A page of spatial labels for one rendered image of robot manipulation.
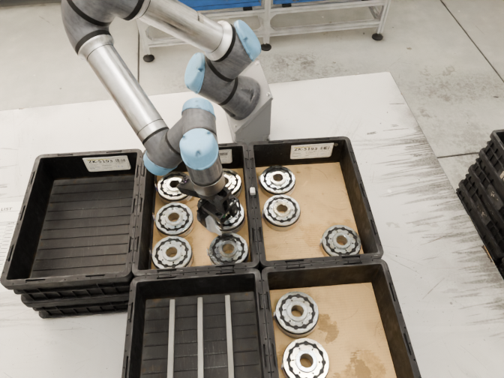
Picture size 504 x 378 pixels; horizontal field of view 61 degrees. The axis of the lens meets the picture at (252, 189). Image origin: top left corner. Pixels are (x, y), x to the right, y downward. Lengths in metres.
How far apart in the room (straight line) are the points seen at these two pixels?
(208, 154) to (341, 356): 0.55
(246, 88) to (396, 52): 2.04
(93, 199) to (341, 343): 0.78
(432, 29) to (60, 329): 3.17
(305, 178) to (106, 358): 0.74
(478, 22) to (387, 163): 2.45
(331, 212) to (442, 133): 1.66
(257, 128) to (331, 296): 0.65
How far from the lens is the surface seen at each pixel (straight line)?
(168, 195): 1.22
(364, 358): 1.07
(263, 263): 1.01
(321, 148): 1.28
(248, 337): 1.05
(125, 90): 1.07
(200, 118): 0.94
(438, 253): 1.40
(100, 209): 1.29
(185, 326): 1.07
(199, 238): 1.17
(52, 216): 1.33
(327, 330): 1.07
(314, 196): 1.25
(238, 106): 1.41
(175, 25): 1.18
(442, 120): 2.88
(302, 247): 1.15
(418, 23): 3.67
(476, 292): 1.39
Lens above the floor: 1.84
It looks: 53 degrees down
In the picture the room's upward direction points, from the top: straight up
